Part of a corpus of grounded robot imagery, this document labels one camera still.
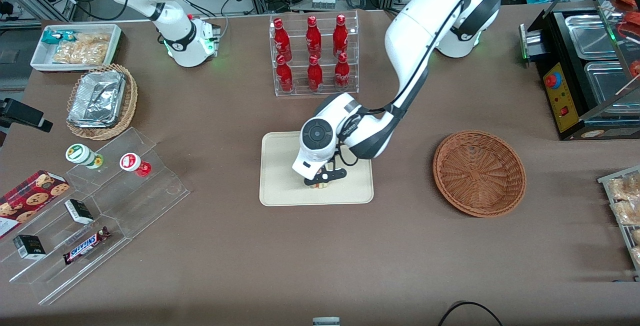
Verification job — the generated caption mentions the clear bag of chips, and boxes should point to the clear bag of chips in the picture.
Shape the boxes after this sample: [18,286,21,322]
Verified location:
[52,33,112,65]

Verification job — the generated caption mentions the green lid drink bottle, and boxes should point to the green lid drink bottle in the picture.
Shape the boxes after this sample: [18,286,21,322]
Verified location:
[65,143,105,170]

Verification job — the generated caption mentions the brown wicker basket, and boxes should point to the brown wicker basket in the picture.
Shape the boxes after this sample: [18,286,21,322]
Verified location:
[432,130,527,218]

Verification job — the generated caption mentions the clear bag of crackers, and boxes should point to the clear bag of crackers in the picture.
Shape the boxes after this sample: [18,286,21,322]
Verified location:
[612,200,640,227]
[607,174,640,202]

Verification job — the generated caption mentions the snickers chocolate bar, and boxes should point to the snickers chocolate bar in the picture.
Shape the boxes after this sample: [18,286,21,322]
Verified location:
[62,226,112,266]

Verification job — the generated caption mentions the clear acrylic stepped shelf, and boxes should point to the clear acrylic stepped shelf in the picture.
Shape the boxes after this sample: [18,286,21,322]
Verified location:
[0,126,191,306]

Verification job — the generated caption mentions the black food warmer machine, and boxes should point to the black food warmer machine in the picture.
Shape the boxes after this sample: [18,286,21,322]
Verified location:
[519,0,640,141]

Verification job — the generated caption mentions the red cookie box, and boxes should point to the red cookie box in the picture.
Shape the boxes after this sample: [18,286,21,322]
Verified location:
[0,169,71,239]

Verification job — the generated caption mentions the white rectangular snack bin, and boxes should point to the white rectangular snack bin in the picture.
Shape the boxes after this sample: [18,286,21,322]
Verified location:
[30,24,123,73]

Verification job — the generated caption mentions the red lid drink bottle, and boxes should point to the red lid drink bottle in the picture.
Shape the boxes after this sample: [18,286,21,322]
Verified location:
[119,152,153,178]

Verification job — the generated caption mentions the stacked aluminium foil containers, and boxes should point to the stacked aluminium foil containers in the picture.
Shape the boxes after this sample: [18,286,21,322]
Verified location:
[67,69,127,129]

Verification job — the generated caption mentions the beige plastic tray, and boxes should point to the beige plastic tray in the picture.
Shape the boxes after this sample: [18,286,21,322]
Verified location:
[259,129,375,207]

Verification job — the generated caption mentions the light wicker basket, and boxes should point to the light wicker basket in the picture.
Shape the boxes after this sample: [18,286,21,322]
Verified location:
[66,63,139,141]

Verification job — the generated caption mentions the tray of packaged pastries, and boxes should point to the tray of packaged pastries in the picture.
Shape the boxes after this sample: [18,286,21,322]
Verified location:
[597,165,640,282]

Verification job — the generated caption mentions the teal snack packet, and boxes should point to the teal snack packet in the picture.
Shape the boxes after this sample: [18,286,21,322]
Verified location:
[41,29,77,46]

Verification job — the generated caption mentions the red cola bottle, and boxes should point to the red cola bottle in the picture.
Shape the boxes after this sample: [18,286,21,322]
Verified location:
[307,55,324,92]
[272,18,293,62]
[275,55,295,93]
[333,53,351,90]
[305,16,323,59]
[332,14,349,58]

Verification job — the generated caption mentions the small black box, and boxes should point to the small black box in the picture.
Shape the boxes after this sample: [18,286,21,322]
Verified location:
[64,198,95,225]
[12,234,47,260]

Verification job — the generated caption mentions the black cable loop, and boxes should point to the black cable loop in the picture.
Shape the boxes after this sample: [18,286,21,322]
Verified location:
[438,300,504,326]

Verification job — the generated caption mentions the clear acrylic bottle rack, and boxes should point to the clear acrylic bottle rack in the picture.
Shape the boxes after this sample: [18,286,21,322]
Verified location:
[269,10,360,98]

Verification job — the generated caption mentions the black device on stand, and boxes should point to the black device on stand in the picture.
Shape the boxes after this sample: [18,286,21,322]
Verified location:
[0,98,54,133]

